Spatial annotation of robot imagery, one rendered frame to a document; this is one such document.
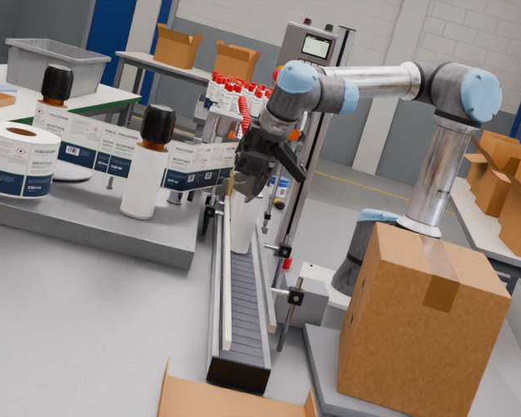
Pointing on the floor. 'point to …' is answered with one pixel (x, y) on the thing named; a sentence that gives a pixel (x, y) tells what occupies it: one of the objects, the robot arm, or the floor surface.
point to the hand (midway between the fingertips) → (250, 198)
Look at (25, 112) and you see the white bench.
